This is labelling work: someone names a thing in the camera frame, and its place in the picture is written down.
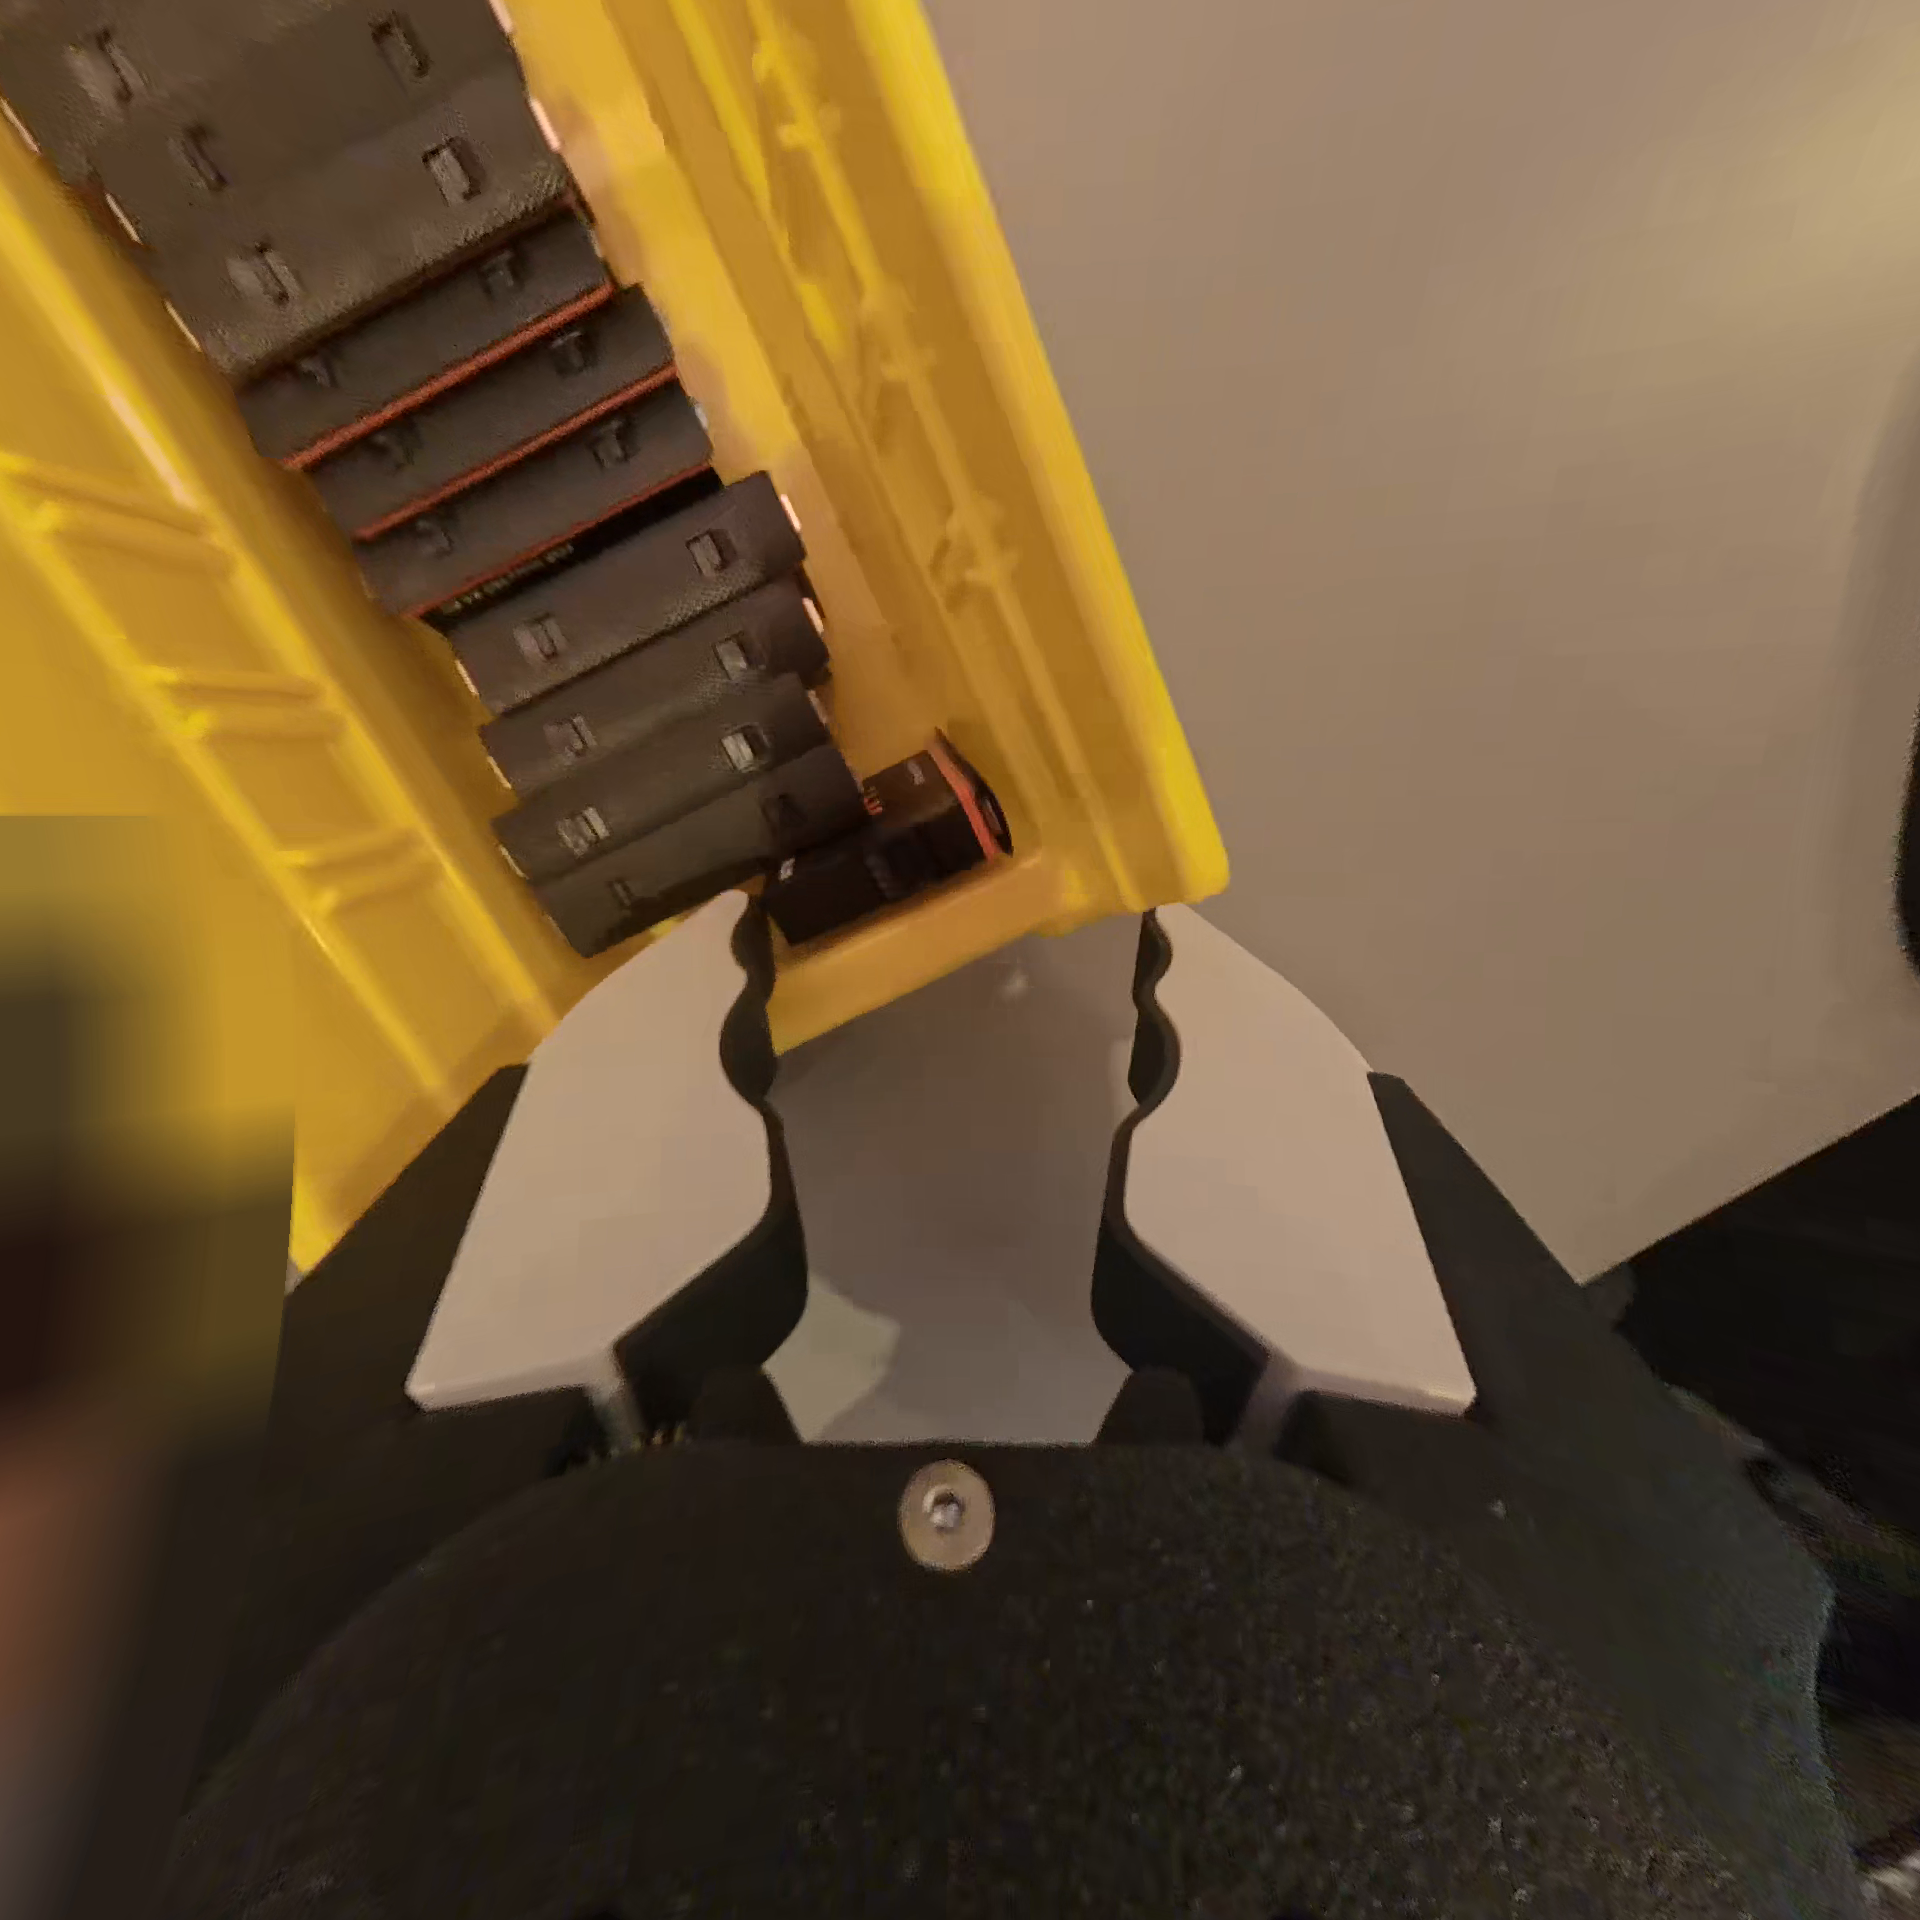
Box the orange trimmed black battery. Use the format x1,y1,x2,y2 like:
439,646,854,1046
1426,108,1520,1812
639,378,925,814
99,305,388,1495
765,733,1014,947

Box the yellow plastic bin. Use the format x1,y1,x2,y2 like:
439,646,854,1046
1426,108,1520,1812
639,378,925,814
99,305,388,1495
0,0,1231,1276

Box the row of black batteries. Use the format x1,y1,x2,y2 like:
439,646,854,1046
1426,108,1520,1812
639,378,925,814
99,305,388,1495
0,0,832,965

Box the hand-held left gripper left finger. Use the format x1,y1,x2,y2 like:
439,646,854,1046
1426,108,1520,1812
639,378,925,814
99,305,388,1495
409,891,813,1423

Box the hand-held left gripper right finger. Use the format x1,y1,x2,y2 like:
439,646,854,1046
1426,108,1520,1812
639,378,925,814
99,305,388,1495
1090,904,1482,1454

